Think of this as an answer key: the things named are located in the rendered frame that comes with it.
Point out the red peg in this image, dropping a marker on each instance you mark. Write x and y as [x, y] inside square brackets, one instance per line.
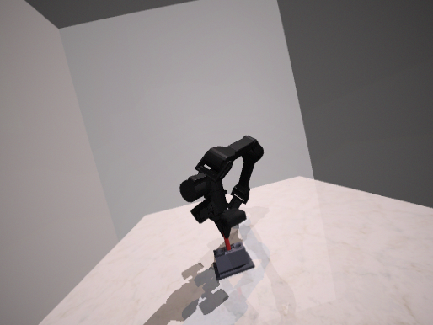
[227, 243]

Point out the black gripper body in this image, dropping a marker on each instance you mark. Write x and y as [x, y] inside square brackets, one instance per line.
[228, 218]

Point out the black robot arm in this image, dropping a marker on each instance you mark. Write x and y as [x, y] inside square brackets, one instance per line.
[220, 160]

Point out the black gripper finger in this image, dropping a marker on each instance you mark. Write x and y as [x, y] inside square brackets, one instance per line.
[216, 218]
[226, 231]

